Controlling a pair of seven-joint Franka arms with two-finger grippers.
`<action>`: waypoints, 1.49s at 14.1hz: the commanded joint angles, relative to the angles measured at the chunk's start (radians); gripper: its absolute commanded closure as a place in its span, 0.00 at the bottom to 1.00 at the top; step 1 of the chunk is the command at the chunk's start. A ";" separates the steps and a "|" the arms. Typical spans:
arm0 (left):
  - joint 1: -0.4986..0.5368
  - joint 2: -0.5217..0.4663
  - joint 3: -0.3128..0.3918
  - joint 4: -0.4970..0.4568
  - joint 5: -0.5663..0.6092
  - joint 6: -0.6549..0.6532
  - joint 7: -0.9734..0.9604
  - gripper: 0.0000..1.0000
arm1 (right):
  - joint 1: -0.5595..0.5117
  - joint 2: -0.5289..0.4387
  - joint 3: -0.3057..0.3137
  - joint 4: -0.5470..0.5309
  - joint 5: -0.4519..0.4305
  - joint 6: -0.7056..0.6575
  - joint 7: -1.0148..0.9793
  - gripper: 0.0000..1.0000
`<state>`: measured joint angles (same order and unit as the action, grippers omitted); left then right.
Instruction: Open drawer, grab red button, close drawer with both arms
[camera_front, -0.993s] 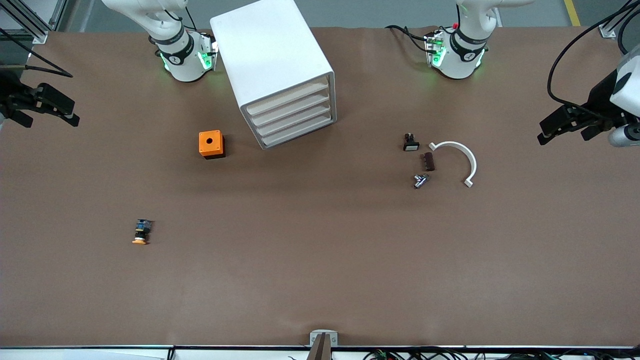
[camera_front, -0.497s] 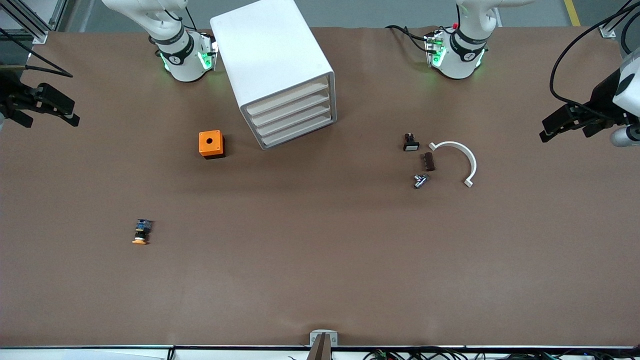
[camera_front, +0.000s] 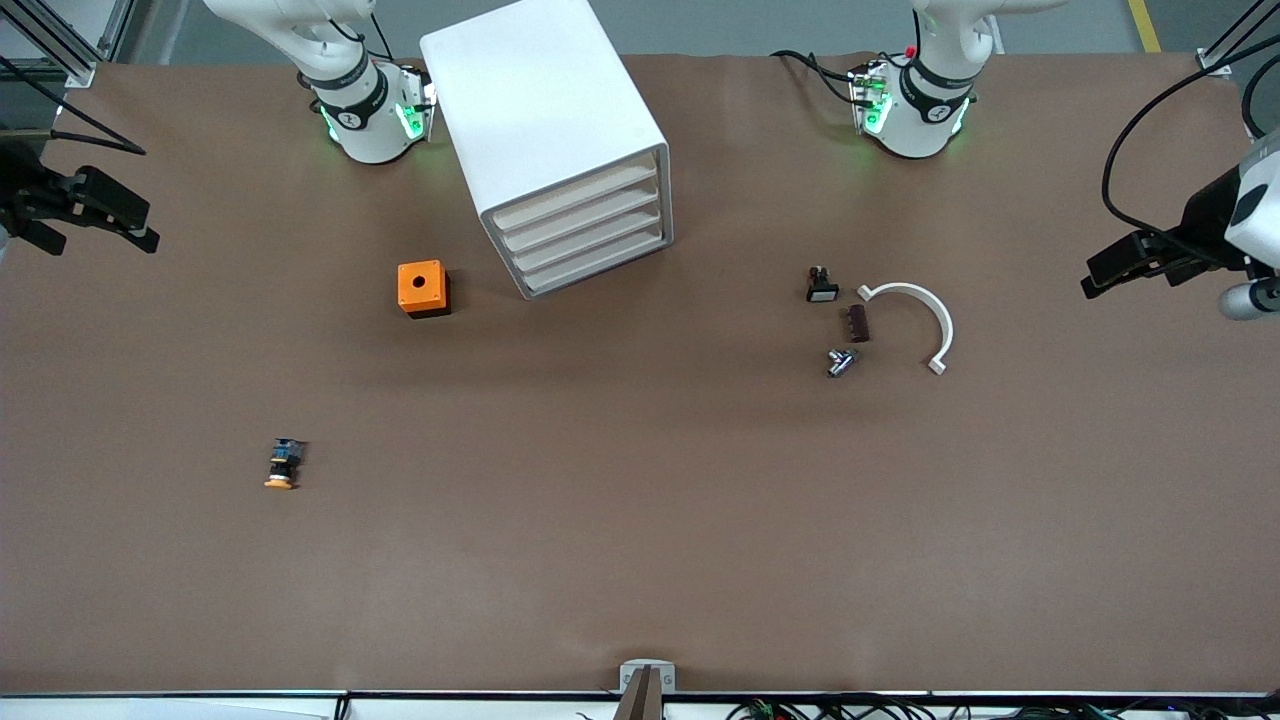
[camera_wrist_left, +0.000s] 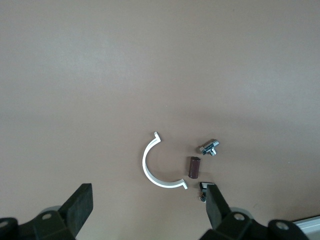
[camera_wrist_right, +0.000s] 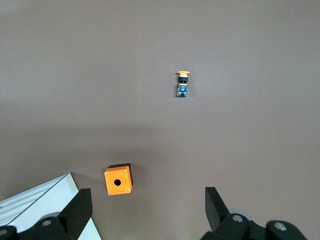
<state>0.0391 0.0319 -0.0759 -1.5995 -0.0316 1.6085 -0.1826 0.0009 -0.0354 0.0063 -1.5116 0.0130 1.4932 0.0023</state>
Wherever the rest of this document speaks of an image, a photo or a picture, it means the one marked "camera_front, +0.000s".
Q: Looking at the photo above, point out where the yellow push button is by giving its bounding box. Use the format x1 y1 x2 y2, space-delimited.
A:
264 437 307 492

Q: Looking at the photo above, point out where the white curved plastic arc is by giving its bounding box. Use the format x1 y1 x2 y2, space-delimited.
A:
857 282 955 377

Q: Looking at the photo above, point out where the brown table cover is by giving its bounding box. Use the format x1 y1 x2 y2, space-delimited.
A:
0 50 1280 696

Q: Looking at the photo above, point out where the aluminium frame profile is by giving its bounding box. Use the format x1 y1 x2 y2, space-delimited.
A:
1195 0 1280 79
0 0 138 89

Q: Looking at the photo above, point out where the orange button enclosure box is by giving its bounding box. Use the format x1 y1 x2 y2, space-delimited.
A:
397 260 452 320

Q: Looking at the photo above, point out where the black arm base cable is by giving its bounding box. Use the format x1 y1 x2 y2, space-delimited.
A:
770 49 861 106

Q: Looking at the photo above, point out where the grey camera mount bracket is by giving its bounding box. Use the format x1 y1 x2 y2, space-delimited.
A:
615 658 678 720

